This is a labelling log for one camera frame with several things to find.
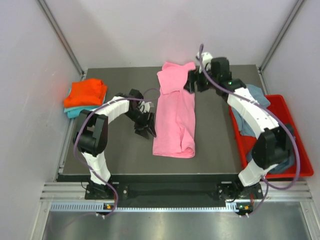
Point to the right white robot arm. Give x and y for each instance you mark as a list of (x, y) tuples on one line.
[(236, 94)]

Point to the left aluminium frame post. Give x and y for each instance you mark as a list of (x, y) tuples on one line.
[(60, 35)]

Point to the folded teal t shirt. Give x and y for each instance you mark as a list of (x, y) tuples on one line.
[(73, 112)]

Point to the front aluminium frame rail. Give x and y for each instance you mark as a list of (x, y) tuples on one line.
[(74, 191)]

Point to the folded orange t shirt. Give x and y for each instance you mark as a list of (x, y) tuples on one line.
[(89, 92)]

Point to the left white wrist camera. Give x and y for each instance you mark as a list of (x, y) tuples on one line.
[(145, 106)]

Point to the right aluminium frame post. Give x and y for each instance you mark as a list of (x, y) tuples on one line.
[(298, 4)]

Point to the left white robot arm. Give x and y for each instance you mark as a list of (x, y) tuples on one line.
[(91, 137)]

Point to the aluminium frame post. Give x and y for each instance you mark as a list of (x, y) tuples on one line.
[(60, 35), (298, 4)]

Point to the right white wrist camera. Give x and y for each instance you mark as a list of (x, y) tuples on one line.
[(206, 61)]

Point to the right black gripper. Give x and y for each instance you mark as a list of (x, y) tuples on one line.
[(194, 76)]

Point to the grey-blue t shirt lower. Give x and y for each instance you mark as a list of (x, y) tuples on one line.
[(273, 147)]

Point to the pink t shirt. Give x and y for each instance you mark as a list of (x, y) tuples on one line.
[(175, 120)]

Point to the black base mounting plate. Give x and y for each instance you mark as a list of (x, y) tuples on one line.
[(172, 190)]

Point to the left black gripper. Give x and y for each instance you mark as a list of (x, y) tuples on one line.
[(145, 124)]

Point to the red plastic bin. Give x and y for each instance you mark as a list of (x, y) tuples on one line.
[(278, 107)]

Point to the grey slotted cable duct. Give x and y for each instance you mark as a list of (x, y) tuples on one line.
[(102, 207)]

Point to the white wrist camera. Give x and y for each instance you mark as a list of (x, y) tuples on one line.
[(145, 106), (206, 61)]

